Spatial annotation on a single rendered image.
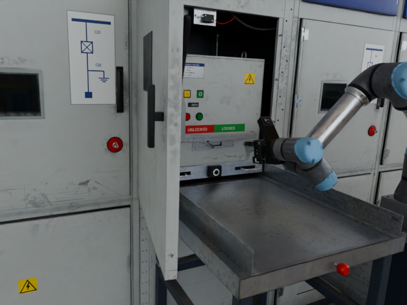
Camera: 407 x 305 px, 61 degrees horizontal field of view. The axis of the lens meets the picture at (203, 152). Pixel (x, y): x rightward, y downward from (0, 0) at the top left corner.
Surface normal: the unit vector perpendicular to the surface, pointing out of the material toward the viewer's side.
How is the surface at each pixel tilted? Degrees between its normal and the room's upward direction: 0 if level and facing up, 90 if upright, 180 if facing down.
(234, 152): 90
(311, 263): 90
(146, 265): 90
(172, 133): 90
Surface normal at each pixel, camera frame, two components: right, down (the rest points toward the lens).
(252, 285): 0.45, 0.21
